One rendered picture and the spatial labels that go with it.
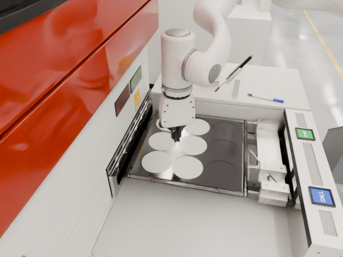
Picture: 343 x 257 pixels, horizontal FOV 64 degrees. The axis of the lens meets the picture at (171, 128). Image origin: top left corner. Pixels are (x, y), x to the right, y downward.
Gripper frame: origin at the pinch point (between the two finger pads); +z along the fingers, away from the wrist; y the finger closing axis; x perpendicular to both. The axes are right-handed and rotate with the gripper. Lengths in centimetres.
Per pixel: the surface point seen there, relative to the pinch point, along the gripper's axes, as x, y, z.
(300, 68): 201, 222, 98
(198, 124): 15.5, 13.7, 10.0
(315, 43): 266, 293, 98
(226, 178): -12.7, 12.6, 10.1
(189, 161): -2.6, 3.9, 10.1
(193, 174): -8.5, 3.4, 10.1
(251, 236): -28.3, 14.4, 18.1
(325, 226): -37.0, 26.5, 4.4
